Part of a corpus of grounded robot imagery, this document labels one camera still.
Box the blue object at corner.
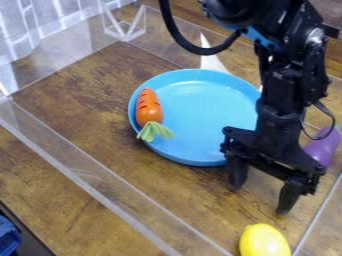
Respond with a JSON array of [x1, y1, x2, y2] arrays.
[[0, 215, 21, 256]]

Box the orange toy carrot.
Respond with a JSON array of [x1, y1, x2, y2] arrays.
[[135, 88, 175, 143]]

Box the purple toy eggplant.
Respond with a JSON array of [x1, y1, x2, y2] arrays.
[[303, 126, 342, 167]]

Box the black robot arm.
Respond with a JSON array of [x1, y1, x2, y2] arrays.
[[203, 0, 330, 215]]

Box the clear acrylic enclosure wall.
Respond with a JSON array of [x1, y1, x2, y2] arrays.
[[0, 0, 342, 256]]

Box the yellow toy lemon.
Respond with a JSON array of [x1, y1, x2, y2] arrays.
[[239, 223, 292, 256]]

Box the blue plastic plate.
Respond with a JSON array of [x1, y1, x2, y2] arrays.
[[128, 69, 260, 167]]

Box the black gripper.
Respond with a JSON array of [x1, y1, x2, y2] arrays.
[[220, 100, 326, 215]]

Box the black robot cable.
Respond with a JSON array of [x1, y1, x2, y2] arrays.
[[157, 0, 243, 56]]

